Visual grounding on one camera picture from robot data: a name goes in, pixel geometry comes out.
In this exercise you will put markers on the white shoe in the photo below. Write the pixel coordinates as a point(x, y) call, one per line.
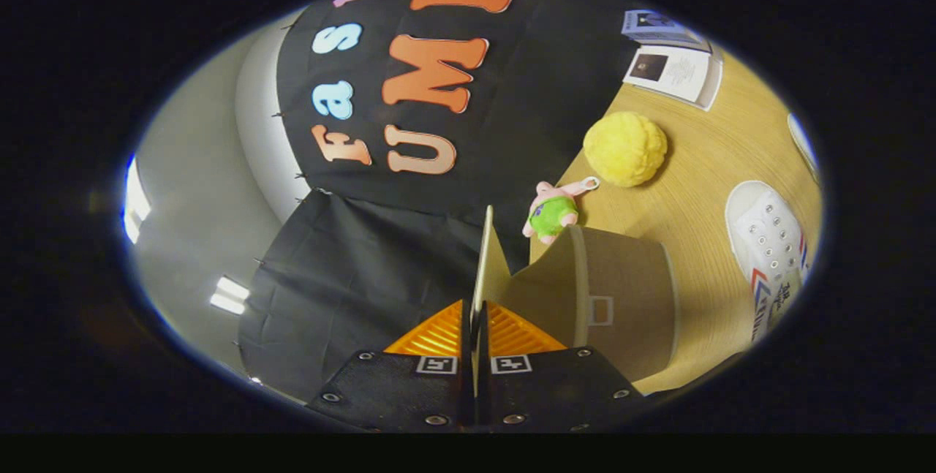
point(801, 142)
point(768, 246)

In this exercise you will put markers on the yellow plush ball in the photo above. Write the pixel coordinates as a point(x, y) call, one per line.
point(625, 149)

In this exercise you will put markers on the blue cover book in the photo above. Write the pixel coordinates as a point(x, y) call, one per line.
point(662, 27)

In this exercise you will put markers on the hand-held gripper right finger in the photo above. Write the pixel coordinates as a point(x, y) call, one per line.
point(548, 392)

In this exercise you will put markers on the ceiling light panel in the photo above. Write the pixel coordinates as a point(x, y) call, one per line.
point(229, 295)
point(135, 202)

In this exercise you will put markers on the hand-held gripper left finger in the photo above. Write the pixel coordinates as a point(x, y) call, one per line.
point(409, 392)

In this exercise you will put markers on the pink green plush toy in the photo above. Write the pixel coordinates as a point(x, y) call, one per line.
point(552, 213)

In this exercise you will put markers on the beige fabric storage box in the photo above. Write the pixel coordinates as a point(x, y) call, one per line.
point(629, 290)

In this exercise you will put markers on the white book dark photo cover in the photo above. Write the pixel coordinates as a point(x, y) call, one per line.
point(684, 74)

